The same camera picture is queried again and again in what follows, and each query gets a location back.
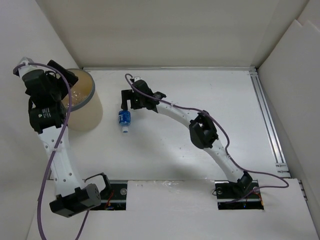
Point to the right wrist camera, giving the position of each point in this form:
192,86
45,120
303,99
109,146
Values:
135,79

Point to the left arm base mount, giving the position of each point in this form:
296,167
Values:
117,201

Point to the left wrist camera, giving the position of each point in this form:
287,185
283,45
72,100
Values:
23,65

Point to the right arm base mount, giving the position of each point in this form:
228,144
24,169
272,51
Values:
224,194

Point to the blue label bottle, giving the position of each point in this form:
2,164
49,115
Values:
124,120

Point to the beige bin with grey rim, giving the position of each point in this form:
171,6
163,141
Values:
87,115

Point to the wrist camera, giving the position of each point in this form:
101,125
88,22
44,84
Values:
135,79
23,65

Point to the aluminium rail right edge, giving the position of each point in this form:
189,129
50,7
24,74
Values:
274,142

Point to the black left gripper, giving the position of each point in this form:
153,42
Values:
73,79

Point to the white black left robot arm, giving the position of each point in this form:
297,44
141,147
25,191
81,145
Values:
50,122

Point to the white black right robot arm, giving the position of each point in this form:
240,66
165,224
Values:
202,130

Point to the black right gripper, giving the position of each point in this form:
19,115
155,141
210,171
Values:
127,94

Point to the clear unlabelled plastic bottle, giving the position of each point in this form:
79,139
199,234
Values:
77,98

